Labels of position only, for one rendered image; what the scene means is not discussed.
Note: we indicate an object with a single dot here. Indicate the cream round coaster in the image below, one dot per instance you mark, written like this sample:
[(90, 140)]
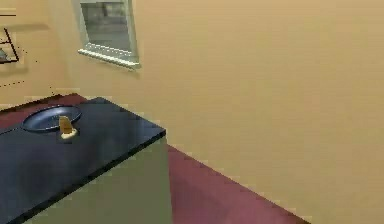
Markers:
[(70, 134)]

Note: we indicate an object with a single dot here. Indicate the black-topped green kitchen counter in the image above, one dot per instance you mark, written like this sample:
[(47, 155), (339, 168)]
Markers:
[(100, 173)]

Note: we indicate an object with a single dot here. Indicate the white framed window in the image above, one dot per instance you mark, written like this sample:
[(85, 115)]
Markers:
[(108, 30)]

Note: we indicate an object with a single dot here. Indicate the round dark sink basin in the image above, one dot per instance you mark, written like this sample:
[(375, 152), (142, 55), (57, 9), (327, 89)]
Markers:
[(43, 119)]

